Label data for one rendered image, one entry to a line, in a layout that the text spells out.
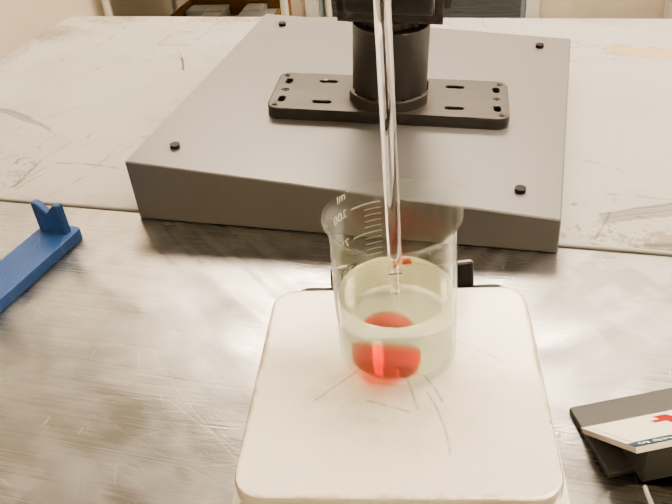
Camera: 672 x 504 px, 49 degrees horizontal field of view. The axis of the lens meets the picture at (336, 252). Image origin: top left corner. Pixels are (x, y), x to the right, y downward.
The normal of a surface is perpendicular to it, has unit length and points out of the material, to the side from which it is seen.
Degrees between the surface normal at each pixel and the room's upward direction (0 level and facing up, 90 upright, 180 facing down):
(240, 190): 90
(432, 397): 0
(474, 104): 4
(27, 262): 0
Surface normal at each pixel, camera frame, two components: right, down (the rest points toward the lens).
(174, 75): -0.08, -0.81
